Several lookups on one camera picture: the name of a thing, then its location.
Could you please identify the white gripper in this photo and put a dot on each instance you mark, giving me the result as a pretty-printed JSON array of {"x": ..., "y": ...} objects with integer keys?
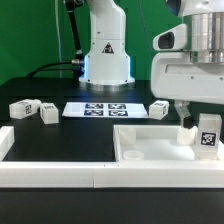
[{"x": 174, "y": 76}]

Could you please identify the white square table top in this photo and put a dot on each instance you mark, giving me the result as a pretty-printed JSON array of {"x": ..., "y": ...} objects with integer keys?
[{"x": 142, "y": 143}]

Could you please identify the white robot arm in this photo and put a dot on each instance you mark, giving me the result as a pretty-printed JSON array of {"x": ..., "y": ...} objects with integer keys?
[{"x": 107, "y": 65}]

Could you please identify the white U-shaped obstacle fence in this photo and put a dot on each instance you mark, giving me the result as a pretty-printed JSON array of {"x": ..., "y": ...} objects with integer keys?
[{"x": 116, "y": 174}]

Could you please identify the white sheet with markers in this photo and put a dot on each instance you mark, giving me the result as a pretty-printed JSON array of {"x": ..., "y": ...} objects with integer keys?
[{"x": 104, "y": 110}]

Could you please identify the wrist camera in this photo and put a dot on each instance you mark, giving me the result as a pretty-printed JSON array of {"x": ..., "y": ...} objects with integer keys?
[{"x": 174, "y": 39}]

